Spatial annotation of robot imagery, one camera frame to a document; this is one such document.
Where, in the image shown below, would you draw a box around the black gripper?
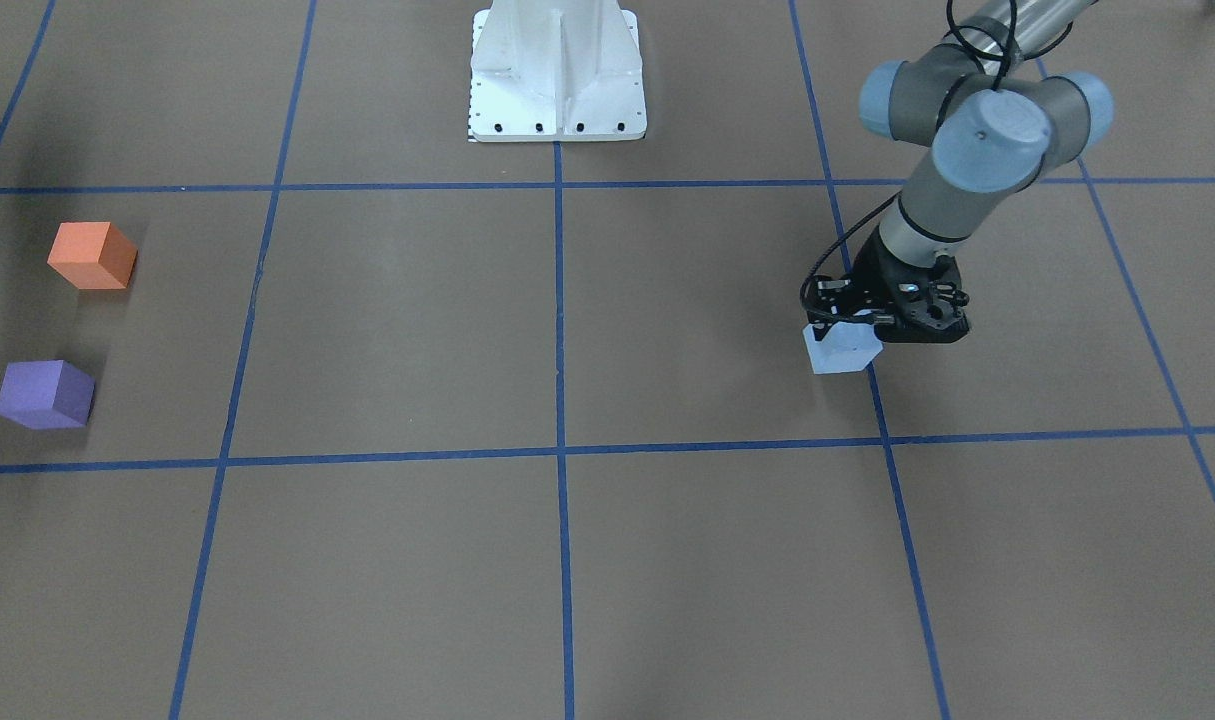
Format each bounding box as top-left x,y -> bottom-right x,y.
802,232 -> 972,345

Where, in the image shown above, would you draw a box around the light blue foam block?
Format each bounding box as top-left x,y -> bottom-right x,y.
802,323 -> 883,375

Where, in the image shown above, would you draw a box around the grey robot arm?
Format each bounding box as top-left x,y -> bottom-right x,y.
799,1 -> 1115,350

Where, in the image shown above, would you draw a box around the orange foam block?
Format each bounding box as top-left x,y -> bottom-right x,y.
46,222 -> 139,291

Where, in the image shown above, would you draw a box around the purple foam block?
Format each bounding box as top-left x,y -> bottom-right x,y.
0,361 -> 96,430

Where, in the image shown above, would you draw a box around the black cable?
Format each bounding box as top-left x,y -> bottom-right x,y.
799,0 -> 1018,307

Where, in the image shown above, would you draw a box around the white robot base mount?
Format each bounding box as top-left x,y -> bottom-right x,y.
467,1 -> 648,143

